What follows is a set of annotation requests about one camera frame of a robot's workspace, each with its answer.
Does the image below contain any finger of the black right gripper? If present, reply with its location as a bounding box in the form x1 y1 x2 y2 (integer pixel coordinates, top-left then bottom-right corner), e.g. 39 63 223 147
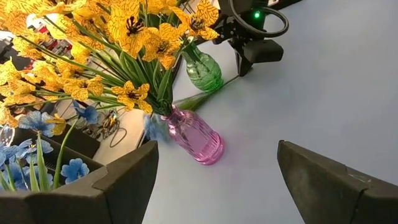
234 40 254 77

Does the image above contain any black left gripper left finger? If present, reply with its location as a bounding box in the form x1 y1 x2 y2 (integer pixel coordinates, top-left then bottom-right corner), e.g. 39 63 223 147
0 140 159 224

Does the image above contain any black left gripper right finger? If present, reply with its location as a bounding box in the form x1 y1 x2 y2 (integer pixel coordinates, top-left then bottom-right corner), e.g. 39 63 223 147
277 139 398 224

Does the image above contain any pink ribbed glass vase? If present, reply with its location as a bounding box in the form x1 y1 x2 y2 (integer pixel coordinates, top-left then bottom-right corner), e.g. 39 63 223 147
161 105 225 166

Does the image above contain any green glass vase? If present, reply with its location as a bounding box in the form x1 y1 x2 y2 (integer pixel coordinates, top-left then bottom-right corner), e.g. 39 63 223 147
182 42 224 93

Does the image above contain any blue-grey table mat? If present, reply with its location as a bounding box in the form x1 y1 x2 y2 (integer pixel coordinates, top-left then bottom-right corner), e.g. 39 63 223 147
141 0 398 224

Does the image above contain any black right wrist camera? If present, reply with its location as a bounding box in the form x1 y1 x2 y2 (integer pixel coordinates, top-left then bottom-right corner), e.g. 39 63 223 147
243 39 284 65

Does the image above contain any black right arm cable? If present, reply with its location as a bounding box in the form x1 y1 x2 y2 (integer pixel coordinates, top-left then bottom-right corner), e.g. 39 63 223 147
229 0 290 39

